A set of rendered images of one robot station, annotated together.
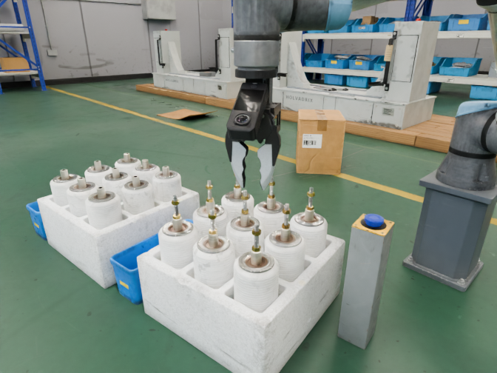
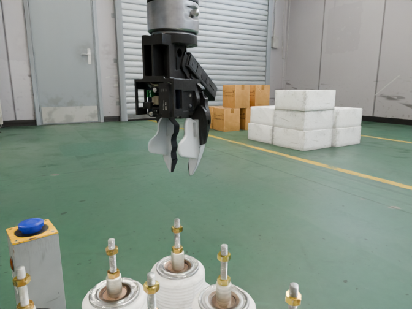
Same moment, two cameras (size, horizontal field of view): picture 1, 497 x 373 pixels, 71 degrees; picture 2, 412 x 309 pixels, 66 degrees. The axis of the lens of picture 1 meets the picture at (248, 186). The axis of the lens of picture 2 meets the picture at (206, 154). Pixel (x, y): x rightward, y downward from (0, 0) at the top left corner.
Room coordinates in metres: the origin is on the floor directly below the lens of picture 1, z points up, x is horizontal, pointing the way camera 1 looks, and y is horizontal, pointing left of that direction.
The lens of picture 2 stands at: (1.08, 0.15, 0.56)
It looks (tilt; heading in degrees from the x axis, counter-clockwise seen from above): 12 degrees down; 194
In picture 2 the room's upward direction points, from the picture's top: straight up
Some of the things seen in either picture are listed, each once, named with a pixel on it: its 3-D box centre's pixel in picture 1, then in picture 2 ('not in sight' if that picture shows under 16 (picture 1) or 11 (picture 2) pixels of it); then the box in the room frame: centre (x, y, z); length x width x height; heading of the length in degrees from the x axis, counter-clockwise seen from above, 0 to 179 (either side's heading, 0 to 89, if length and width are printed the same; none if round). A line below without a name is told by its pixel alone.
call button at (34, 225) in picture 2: (373, 221); (31, 227); (0.66, -0.27, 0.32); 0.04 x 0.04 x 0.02
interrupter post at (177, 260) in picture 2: (256, 256); (177, 260); (0.61, -0.02, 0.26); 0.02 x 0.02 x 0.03
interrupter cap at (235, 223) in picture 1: (245, 223); not in sight; (0.77, 0.01, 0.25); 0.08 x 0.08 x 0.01
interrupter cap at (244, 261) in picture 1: (256, 261); (177, 267); (0.61, -0.02, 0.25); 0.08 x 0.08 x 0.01
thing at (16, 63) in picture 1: (15, 64); not in sight; (5.36, 3.42, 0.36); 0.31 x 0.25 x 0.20; 133
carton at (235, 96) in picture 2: not in sight; (235, 95); (-3.23, -0.51, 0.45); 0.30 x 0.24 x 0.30; 45
